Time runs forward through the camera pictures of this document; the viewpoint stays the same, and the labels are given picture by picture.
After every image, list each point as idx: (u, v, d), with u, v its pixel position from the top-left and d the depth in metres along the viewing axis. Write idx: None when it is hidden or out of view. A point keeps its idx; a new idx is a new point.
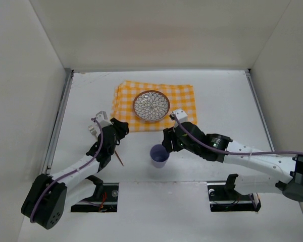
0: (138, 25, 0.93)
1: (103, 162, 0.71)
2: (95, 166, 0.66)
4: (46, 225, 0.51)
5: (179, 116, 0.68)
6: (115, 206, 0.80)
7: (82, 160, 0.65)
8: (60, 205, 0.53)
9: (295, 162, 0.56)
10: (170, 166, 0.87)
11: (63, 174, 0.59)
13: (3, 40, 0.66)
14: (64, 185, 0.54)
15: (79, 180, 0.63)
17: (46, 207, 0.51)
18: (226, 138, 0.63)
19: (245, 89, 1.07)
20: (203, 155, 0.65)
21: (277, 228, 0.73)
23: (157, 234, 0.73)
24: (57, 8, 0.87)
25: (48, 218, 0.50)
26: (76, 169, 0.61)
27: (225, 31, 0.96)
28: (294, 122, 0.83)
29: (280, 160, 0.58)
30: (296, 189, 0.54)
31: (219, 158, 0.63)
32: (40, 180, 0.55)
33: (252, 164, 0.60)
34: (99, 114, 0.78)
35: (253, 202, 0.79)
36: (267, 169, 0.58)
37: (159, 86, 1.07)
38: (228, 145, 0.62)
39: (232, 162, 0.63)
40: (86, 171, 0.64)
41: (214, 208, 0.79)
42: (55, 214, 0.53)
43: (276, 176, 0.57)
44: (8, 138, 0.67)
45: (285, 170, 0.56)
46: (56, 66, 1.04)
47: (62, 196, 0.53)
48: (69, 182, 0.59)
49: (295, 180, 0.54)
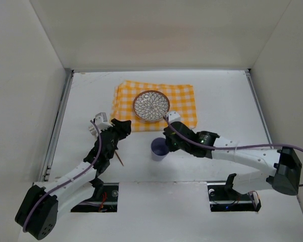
0: (138, 24, 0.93)
1: (101, 168, 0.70)
2: (91, 174, 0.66)
4: (37, 236, 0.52)
5: (171, 117, 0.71)
6: (115, 207, 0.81)
7: (78, 168, 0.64)
8: (51, 217, 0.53)
9: (280, 155, 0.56)
10: (170, 167, 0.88)
11: (56, 185, 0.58)
13: (4, 39, 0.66)
14: (55, 199, 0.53)
15: (74, 189, 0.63)
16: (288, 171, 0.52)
17: (38, 220, 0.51)
18: (213, 134, 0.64)
19: (245, 89, 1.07)
20: (194, 152, 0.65)
21: (277, 227, 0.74)
23: (158, 234, 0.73)
24: (57, 7, 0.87)
25: (38, 231, 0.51)
26: (70, 179, 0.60)
27: (225, 31, 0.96)
28: (294, 122, 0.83)
29: (264, 153, 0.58)
30: (281, 181, 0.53)
31: (208, 154, 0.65)
32: (34, 191, 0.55)
33: (238, 158, 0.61)
34: (99, 116, 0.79)
35: (253, 202, 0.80)
36: (252, 162, 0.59)
37: (159, 86, 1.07)
38: (215, 141, 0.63)
39: (220, 158, 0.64)
40: (81, 180, 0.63)
41: (214, 208, 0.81)
42: (47, 225, 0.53)
43: (263, 168, 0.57)
44: (8, 139, 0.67)
45: (269, 163, 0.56)
46: (56, 66, 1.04)
47: (53, 210, 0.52)
48: (63, 193, 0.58)
49: (279, 171, 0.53)
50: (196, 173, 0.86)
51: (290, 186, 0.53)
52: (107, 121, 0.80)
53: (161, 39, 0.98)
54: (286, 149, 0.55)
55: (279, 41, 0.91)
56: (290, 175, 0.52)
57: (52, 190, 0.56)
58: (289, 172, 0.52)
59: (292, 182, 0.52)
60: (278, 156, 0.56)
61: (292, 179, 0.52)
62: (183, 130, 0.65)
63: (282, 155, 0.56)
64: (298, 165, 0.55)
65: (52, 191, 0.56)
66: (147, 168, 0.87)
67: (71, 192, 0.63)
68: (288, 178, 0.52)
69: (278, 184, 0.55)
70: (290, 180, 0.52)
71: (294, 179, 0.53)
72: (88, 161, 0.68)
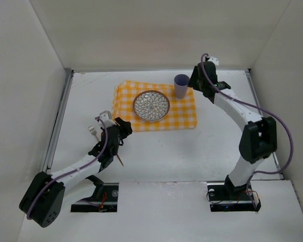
0: (138, 25, 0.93)
1: (105, 162, 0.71)
2: (96, 166, 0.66)
4: (42, 223, 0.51)
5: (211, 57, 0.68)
6: (115, 206, 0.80)
7: (83, 160, 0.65)
8: (57, 204, 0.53)
9: (261, 120, 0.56)
10: (170, 167, 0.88)
11: (62, 173, 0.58)
13: (4, 40, 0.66)
14: (62, 185, 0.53)
15: (79, 180, 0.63)
16: (257, 134, 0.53)
17: (44, 206, 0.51)
18: (226, 85, 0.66)
19: (245, 90, 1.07)
20: (202, 91, 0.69)
21: (276, 228, 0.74)
23: (157, 233, 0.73)
24: (57, 7, 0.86)
25: (44, 217, 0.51)
26: (76, 169, 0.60)
27: (225, 31, 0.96)
28: (294, 123, 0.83)
29: (251, 112, 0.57)
30: (246, 137, 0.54)
31: (211, 97, 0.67)
32: (40, 178, 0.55)
33: (229, 108, 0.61)
34: (104, 114, 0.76)
35: (253, 202, 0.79)
36: (236, 114, 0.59)
37: (159, 86, 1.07)
38: (224, 89, 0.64)
39: (218, 103, 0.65)
40: (86, 171, 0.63)
41: (214, 208, 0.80)
42: (52, 213, 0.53)
43: (241, 122, 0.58)
44: (7, 140, 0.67)
45: (248, 119, 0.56)
46: (56, 66, 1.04)
47: (59, 197, 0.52)
48: (69, 181, 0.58)
49: (248, 126, 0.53)
50: (196, 173, 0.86)
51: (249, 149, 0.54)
52: (111, 119, 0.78)
53: (161, 39, 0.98)
54: (269, 119, 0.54)
55: (279, 40, 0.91)
56: (256, 138, 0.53)
57: (58, 177, 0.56)
58: (257, 133, 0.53)
59: (253, 145, 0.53)
60: (258, 121, 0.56)
61: (256, 143, 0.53)
62: (209, 69, 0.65)
63: (262, 122, 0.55)
64: (270, 141, 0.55)
65: (59, 178, 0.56)
66: (147, 168, 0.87)
67: (76, 183, 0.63)
68: (252, 138, 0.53)
69: (243, 140, 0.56)
70: (253, 141, 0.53)
71: (258, 146, 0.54)
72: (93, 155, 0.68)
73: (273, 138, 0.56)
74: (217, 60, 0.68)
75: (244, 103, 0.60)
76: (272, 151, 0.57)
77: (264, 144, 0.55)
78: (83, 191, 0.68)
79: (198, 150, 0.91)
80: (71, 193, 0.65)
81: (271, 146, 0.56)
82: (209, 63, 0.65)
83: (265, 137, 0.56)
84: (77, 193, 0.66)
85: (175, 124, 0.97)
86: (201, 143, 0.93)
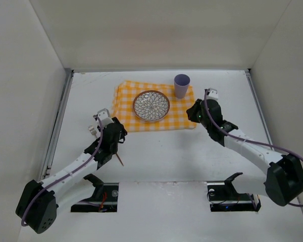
0: (138, 25, 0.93)
1: (103, 158, 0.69)
2: (91, 167, 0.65)
4: (37, 230, 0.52)
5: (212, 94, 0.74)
6: (115, 206, 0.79)
7: (77, 161, 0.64)
8: (50, 212, 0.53)
9: (282, 158, 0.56)
10: (170, 167, 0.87)
11: (55, 179, 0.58)
13: (4, 40, 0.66)
14: (53, 194, 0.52)
15: (74, 182, 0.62)
16: (283, 174, 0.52)
17: (36, 215, 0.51)
18: (233, 125, 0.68)
19: (245, 90, 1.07)
20: (210, 132, 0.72)
21: (276, 228, 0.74)
23: (158, 233, 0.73)
24: (57, 7, 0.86)
25: (38, 225, 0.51)
26: (69, 173, 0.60)
27: (225, 31, 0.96)
28: (294, 123, 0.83)
29: (268, 151, 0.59)
30: (272, 180, 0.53)
31: (221, 141, 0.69)
32: (32, 186, 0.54)
33: (244, 149, 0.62)
34: (103, 111, 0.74)
35: (253, 202, 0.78)
36: (253, 156, 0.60)
37: (159, 86, 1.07)
38: (232, 130, 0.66)
39: (231, 146, 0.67)
40: (81, 173, 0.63)
41: (214, 208, 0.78)
42: (47, 220, 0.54)
43: (261, 164, 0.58)
44: (7, 139, 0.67)
45: (268, 160, 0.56)
46: (56, 66, 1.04)
47: (51, 205, 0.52)
48: (61, 187, 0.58)
49: (272, 169, 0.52)
50: (196, 173, 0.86)
51: (280, 192, 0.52)
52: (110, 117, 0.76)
53: (161, 39, 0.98)
54: (290, 156, 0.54)
55: (279, 41, 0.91)
56: (283, 179, 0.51)
57: (50, 185, 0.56)
58: (283, 174, 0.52)
59: (281, 186, 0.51)
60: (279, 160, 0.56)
61: (284, 183, 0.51)
62: (213, 112, 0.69)
63: (284, 160, 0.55)
64: (299, 178, 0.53)
65: (50, 186, 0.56)
66: (147, 168, 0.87)
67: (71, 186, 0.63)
68: (278, 179, 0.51)
69: (270, 184, 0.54)
70: (281, 182, 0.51)
71: (288, 186, 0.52)
72: (90, 153, 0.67)
73: (301, 175, 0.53)
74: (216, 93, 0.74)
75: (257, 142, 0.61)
76: None
77: (293, 183, 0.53)
78: (82, 193, 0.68)
79: (198, 150, 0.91)
80: (70, 194, 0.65)
81: None
82: (213, 106, 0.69)
83: (292, 175, 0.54)
84: (76, 195, 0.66)
85: (175, 124, 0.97)
86: (201, 143, 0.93)
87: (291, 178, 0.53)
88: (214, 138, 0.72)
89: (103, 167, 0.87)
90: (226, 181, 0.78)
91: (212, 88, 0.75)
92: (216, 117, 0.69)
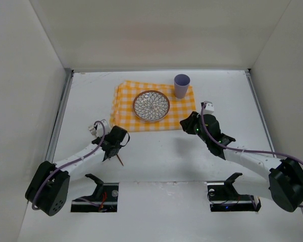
0: (138, 25, 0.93)
1: (109, 150, 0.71)
2: (99, 155, 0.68)
4: (49, 212, 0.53)
5: (208, 108, 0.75)
6: (115, 206, 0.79)
7: (86, 148, 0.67)
8: (62, 193, 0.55)
9: (281, 163, 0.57)
10: (170, 167, 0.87)
11: (67, 162, 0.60)
13: (3, 40, 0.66)
14: (67, 174, 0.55)
15: (84, 168, 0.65)
16: (284, 179, 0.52)
17: (49, 194, 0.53)
18: (231, 138, 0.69)
19: (245, 90, 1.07)
20: (209, 146, 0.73)
21: (277, 228, 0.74)
23: (158, 234, 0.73)
24: (57, 7, 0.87)
25: (50, 205, 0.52)
26: (81, 157, 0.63)
27: (225, 31, 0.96)
28: (293, 123, 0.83)
29: (267, 158, 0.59)
30: (276, 187, 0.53)
31: (222, 155, 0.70)
32: (44, 167, 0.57)
33: (244, 160, 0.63)
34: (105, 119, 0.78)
35: (253, 202, 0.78)
36: (253, 165, 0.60)
37: (159, 86, 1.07)
38: (230, 143, 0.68)
39: (233, 159, 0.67)
40: (90, 160, 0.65)
41: (214, 208, 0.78)
42: (58, 201, 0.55)
43: (263, 173, 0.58)
44: (8, 140, 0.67)
45: (268, 167, 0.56)
46: (56, 66, 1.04)
47: (65, 185, 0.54)
48: (74, 170, 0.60)
49: (273, 175, 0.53)
50: (195, 172, 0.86)
51: (287, 199, 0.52)
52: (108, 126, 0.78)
53: (161, 39, 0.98)
54: (289, 160, 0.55)
55: (279, 41, 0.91)
56: (286, 184, 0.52)
57: (63, 166, 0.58)
58: (284, 180, 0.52)
59: (287, 193, 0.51)
60: (279, 165, 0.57)
61: (289, 189, 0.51)
62: (211, 127, 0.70)
63: (284, 165, 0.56)
64: (302, 181, 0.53)
65: (64, 167, 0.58)
66: (147, 168, 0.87)
67: (80, 172, 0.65)
68: (282, 185, 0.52)
69: (275, 191, 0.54)
70: (284, 188, 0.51)
71: (292, 191, 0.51)
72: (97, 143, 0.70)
73: None
74: (212, 106, 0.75)
75: (254, 152, 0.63)
76: None
77: (298, 187, 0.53)
78: (85, 189, 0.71)
79: (198, 149, 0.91)
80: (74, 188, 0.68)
81: None
82: (212, 123, 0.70)
83: (294, 179, 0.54)
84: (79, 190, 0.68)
85: (175, 124, 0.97)
86: (201, 143, 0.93)
87: (295, 183, 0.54)
88: (213, 152, 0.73)
89: (103, 167, 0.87)
90: (226, 181, 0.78)
91: (208, 102, 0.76)
92: (214, 132, 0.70)
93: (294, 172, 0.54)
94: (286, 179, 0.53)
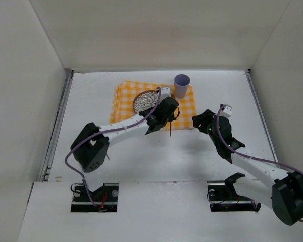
0: (138, 24, 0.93)
1: (154, 126, 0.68)
2: (143, 128, 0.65)
4: (86, 168, 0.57)
5: (226, 111, 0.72)
6: (115, 206, 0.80)
7: (132, 119, 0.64)
8: (100, 156, 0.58)
9: (288, 176, 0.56)
10: (170, 167, 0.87)
11: (110, 127, 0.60)
13: (3, 39, 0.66)
14: (106, 140, 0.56)
15: (125, 137, 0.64)
16: (288, 193, 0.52)
17: (89, 154, 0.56)
18: (241, 143, 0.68)
19: (245, 90, 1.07)
20: (218, 150, 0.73)
21: (277, 228, 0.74)
23: (158, 233, 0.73)
24: (56, 7, 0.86)
25: (88, 163, 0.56)
26: (123, 127, 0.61)
27: (226, 31, 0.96)
28: (294, 123, 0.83)
29: (274, 169, 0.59)
30: (279, 198, 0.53)
31: (229, 158, 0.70)
32: (90, 127, 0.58)
33: (250, 167, 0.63)
34: (167, 87, 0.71)
35: (253, 203, 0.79)
36: (259, 173, 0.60)
37: (158, 86, 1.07)
38: (239, 147, 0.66)
39: (238, 164, 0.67)
40: (133, 131, 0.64)
41: (214, 208, 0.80)
42: (95, 162, 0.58)
43: (267, 181, 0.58)
44: (7, 140, 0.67)
45: (273, 177, 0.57)
46: (56, 66, 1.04)
47: (103, 149, 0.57)
48: (114, 137, 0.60)
49: (278, 185, 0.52)
50: (196, 173, 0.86)
51: (287, 212, 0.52)
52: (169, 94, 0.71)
53: (161, 39, 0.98)
54: (296, 174, 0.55)
55: (279, 41, 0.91)
56: (289, 198, 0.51)
57: (105, 131, 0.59)
58: (288, 193, 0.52)
59: (289, 205, 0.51)
60: (285, 177, 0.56)
61: (291, 203, 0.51)
62: (223, 130, 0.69)
63: (290, 178, 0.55)
64: None
65: (106, 132, 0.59)
66: (147, 168, 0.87)
67: (121, 140, 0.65)
68: (285, 197, 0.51)
69: (278, 202, 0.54)
70: (287, 201, 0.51)
71: (295, 205, 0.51)
72: (143, 115, 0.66)
73: None
74: (231, 110, 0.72)
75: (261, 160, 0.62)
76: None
77: (300, 201, 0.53)
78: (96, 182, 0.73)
79: (198, 149, 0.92)
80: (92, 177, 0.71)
81: None
82: (224, 125, 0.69)
83: (298, 194, 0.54)
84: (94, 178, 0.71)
85: (175, 124, 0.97)
86: (201, 143, 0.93)
87: (297, 197, 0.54)
88: (222, 155, 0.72)
89: (104, 167, 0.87)
90: (226, 180, 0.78)
91: (228, 105, 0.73)
92: (225, 135, 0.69)
93: (299, 185, 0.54)
94: (290, 193, 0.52)
